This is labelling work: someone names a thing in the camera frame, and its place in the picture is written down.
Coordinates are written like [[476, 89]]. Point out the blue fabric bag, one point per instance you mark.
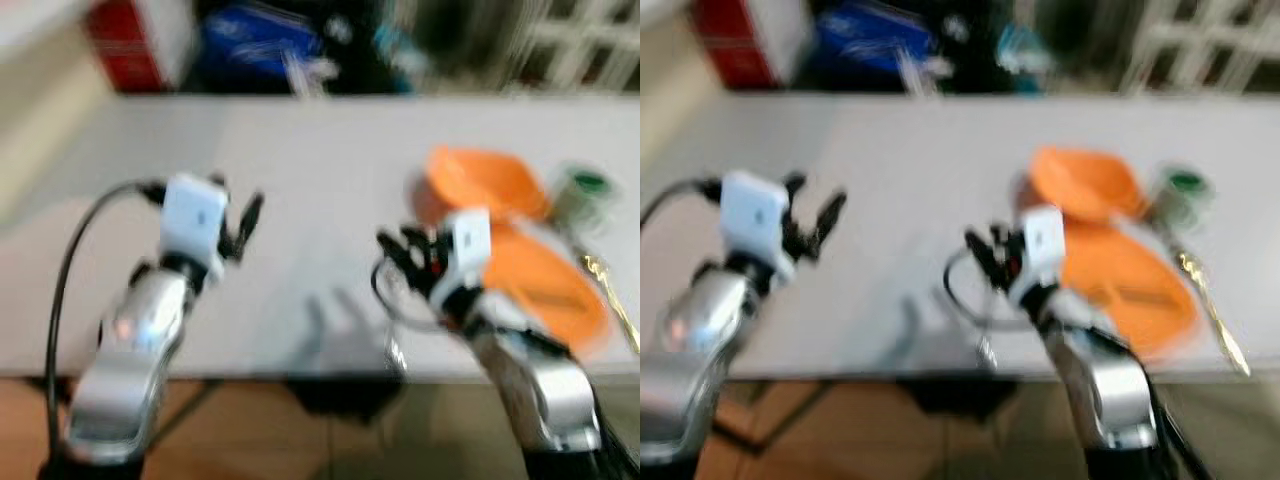
[[260, 45], [875, 45]]

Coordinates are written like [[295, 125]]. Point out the red and white cardboard box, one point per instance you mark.
[[135, 45], [745, 45]]

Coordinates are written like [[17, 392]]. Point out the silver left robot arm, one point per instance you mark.
[[690, 340], [130, 340]]

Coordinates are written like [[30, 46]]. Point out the orange plate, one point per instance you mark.
[[545, 290], [1130, 290]]

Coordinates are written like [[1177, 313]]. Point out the gold spoon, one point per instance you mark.
[[1215, 310], [610, 295]]

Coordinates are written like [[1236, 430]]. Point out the black bag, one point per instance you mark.
[[355, 50], [975, 50]]

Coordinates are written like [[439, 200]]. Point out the white framed glass door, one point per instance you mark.
[[1200, 45], [580, 45]]

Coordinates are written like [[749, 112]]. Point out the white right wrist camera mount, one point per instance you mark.
[[1043, 245], [470, 245]]

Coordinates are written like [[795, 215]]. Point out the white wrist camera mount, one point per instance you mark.
[[470, 245], [192, 215], [755, 212], [1043, 245]]

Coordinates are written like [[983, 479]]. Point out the orange bowl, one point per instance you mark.
[[1085, 183], [485, 185]]

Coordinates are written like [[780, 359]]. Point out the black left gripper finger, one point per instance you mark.
[[831, 220], [219, 184], [798, 186], [253, 218]]

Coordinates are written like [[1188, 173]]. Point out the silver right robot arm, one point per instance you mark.
[[1115, 400], [545, 400]]

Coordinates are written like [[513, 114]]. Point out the glass cup with green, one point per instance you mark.
[[1182, 193], [582, 195]]

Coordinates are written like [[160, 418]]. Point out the teal object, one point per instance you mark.
[[1025, 55], [400, 55]]

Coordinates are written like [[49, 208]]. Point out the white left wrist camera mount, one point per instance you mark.
[[192, 215], [755, 212]]

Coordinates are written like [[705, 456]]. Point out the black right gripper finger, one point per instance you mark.
[[983, 252], [414, 238], [999, 236], [397, 253]]

